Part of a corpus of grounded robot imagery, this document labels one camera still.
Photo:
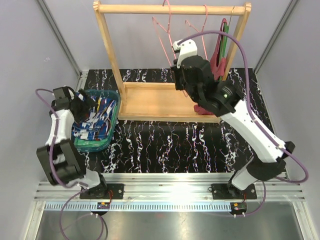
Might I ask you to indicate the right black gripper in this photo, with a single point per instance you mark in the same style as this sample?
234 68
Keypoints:
177 72

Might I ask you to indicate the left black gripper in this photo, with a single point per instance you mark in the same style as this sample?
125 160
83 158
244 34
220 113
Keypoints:
86 106

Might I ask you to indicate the blue patterned trousers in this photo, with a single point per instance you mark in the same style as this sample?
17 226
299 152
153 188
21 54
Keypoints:
104 97

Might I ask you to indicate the green tie-dye trousers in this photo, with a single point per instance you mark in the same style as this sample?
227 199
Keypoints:
97 130

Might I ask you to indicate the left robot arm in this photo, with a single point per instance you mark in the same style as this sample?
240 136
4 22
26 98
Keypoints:
60 160

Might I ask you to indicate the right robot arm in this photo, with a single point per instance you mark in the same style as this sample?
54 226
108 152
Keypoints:
224 100

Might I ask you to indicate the green hanger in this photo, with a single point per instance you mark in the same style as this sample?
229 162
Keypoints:
221 55

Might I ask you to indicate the maroon tank top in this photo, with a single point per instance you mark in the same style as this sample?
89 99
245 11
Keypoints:
198 109

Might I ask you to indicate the blue transparent plastic bin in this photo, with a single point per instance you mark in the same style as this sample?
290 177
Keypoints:
96 132

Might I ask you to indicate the wooden clothes rack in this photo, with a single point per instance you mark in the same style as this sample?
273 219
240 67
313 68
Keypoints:
143 101

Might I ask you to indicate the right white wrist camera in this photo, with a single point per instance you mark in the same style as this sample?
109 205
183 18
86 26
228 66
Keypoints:
186 49

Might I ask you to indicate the aluminium mounting rail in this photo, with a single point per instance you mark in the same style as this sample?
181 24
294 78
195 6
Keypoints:
159 192

